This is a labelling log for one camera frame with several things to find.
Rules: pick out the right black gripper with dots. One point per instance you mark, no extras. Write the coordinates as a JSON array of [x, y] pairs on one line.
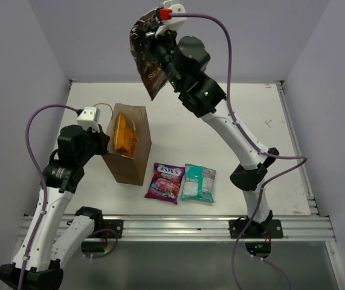
[[151, 41]]

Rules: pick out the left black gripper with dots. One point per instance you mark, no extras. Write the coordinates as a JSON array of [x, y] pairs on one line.
[[103, 138]]

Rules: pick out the brown Kettle sea salt chips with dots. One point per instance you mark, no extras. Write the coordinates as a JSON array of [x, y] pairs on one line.
[[151, 74]]

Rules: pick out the orange Kettle chips bag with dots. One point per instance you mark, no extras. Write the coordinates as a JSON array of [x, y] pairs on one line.
[[125, 139]]

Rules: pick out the brown paper bag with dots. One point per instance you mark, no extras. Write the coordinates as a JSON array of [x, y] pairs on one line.
[[124, 169]]

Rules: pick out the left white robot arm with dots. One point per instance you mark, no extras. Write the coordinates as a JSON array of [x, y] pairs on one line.
[[42, 257]]

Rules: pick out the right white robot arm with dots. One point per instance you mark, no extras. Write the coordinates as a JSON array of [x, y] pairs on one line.
[[184, 62]]

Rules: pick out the purple Fox's candy bag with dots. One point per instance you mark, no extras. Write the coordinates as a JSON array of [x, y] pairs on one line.
[[165, 183]]

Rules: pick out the teal candy bag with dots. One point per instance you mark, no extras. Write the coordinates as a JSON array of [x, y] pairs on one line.
[[198, 183]]

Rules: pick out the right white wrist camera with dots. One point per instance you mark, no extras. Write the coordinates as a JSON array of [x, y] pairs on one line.
[[171, 15]]

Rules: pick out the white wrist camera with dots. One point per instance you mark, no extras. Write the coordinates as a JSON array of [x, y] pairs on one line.
[[171, 15], [88, 118]]

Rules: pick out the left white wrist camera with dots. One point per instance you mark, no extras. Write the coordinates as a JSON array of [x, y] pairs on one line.
[[88, 118]]

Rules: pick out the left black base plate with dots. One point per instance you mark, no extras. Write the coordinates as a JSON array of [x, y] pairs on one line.
[[115, 225]]

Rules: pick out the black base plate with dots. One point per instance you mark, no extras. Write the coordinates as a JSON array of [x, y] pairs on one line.
[[271, 228], [115, 225]]

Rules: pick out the aluminium mounting rail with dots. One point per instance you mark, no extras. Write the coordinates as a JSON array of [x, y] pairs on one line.
[[149, 228]]

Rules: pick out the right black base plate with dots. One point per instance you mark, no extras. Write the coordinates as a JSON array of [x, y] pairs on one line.
[[271, 228]]

